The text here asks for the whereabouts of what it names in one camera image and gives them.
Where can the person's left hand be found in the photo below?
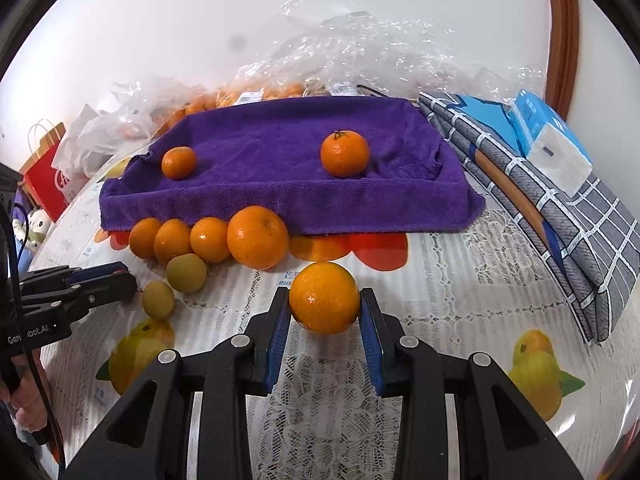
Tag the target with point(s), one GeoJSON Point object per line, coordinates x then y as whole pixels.
{"type": "Point", "coordinates": [32, 405]}

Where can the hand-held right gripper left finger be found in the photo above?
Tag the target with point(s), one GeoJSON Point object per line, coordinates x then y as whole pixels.
{"type": "Point", "coordinates": [277, 340]}

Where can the large orange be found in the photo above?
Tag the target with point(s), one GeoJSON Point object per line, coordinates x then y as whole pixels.
{"type": "Point", "coordinates": [258, 237]}
{"type": "Point", "coordinates": [324, 297]}

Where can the blue tissue pack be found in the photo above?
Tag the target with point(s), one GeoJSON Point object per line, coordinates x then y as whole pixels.
{"type": "Point", "coordinates": [537, 125]}

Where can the white plush toy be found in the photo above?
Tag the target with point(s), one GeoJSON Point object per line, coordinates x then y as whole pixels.
{"type": "Point", "coordinates": [37, 225]}

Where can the plastic bag of oranges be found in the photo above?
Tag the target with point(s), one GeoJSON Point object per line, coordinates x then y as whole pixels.
{"type": "Point", "coordinates": [390, 45]}

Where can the green plum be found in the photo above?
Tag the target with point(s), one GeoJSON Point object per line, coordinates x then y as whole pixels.
{"type": "Point", "coordinates": [186, 272]}
{"type": "Point", "coordinates": [158, 300]}

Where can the folded grey checked cloth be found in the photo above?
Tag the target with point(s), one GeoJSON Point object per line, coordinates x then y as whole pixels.
{"type": "Point", "coordinates": [600, 240]}

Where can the clear plastic bag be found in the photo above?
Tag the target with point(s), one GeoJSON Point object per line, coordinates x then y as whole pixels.
{"type": "Point", "coordinates": [150, 100]}

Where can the purple towel lined tray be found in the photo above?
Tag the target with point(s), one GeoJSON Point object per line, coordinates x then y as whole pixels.
{"type": "Point", "coordinates": [280, 130]}

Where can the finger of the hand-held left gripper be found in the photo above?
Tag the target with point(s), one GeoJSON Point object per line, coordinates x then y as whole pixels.
{"type": "Point", "coordinates": [97, 270]}
{"type": "Point", "coordinates": [110, 290]}

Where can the orange with green stem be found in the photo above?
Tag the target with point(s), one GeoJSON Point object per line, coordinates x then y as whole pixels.
{"type": "Point", "coordinates": [345, 153]}

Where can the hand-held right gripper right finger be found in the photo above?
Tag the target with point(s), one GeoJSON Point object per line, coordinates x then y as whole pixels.
{"type": "Point", "coordinates": [372, 345]}

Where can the small orange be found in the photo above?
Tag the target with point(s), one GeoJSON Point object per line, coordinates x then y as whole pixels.
{"type": "Point", "coordinates": [210, 239]}
{"type": "Point", "coordinates": [172, 242]}
{"type": "Point", "coordinates": [178, 162]}
{"type": "Point", "coordinates": [144, 237]}

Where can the fruit print lace tablecloth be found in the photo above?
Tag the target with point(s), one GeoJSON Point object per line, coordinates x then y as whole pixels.
{"type": "Point", "coordinates": [450, 285]}

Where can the clear bag of oranges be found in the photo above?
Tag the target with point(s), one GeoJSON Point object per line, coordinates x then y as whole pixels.
{"type": "Point", "coordinates": [280, 91]}

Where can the white plastic bag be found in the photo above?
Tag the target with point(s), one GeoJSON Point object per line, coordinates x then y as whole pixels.
{"type": "Point", "coordinates": [85, 140]}

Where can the brown wooden door frame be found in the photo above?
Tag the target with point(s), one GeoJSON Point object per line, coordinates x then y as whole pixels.
{"type": "Point", "coordinates": [562, 35]}

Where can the red paper bag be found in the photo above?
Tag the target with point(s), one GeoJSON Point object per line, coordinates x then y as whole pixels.
{"type": "Point", "coordinates": [45, 180]}

